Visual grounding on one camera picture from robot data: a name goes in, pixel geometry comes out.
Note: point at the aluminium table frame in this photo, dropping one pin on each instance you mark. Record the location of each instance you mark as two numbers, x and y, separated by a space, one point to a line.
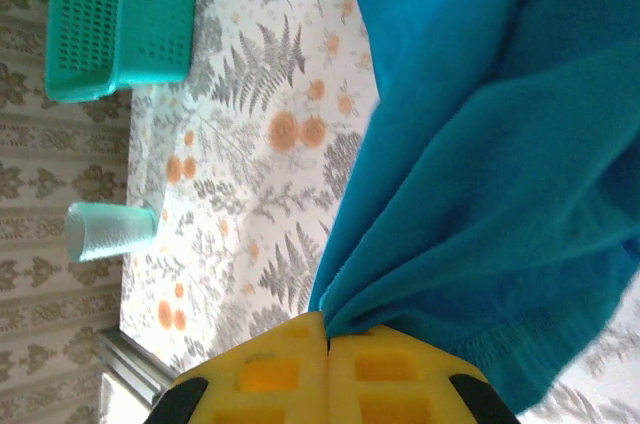
135 364

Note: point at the pale teal cup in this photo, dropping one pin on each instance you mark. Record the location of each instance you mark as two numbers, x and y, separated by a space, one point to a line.
110 231

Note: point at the floral tablecloth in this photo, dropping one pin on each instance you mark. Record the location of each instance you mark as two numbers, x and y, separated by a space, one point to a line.
240 169

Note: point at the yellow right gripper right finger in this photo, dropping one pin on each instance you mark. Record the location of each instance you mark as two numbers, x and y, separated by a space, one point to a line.
390 389

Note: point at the teal plastic basket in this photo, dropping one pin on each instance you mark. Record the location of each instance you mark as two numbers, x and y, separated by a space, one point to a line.
115 14

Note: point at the blue t-shirt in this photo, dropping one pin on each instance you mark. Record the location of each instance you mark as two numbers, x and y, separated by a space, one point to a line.
475 144

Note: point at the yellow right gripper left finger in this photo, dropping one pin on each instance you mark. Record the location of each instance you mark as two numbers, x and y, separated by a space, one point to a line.
280 384

